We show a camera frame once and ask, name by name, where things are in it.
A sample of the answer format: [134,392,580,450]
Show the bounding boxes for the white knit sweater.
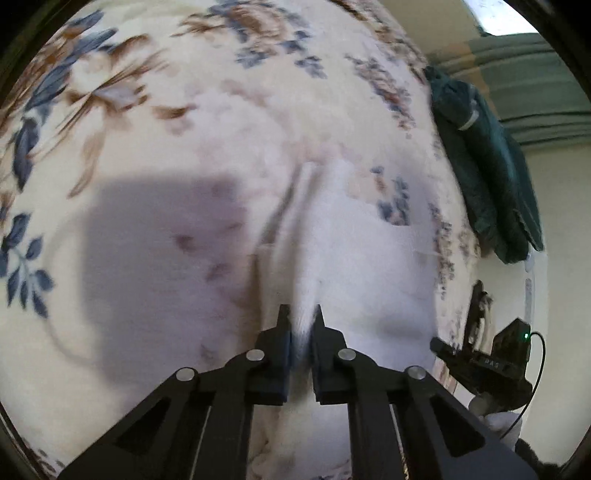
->
[247,160,437,479]

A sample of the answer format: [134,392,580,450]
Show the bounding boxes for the thin black cable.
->
[500,331,547,439]

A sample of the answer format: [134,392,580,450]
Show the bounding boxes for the floral fleece blanket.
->
[1,1,479,479]

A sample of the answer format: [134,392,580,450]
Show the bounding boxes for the green striped curtain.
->
[428,33,590,149]

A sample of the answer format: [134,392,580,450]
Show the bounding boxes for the dark green jacket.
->
[424,66,545,264]

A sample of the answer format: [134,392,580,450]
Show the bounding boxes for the white gloved hand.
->
[468,393,519,435]

